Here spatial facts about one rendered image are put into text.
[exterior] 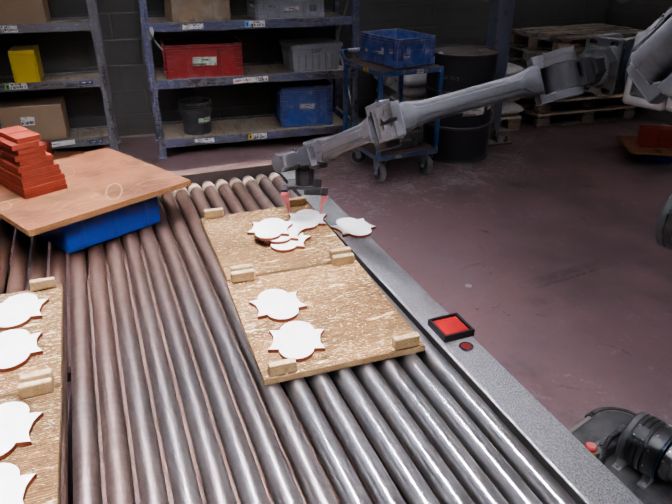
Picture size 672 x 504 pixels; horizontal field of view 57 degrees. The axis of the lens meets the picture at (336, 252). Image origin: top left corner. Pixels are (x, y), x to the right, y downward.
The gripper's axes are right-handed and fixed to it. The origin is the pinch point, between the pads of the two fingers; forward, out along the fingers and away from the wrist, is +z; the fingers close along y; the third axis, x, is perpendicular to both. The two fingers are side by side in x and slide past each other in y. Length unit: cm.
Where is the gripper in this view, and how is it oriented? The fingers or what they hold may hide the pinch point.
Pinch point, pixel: (304, 210)
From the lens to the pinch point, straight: 190.3
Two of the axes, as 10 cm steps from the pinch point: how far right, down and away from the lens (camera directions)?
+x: 0.0, -4.7, 8.8
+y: 10.0, 0.2, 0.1
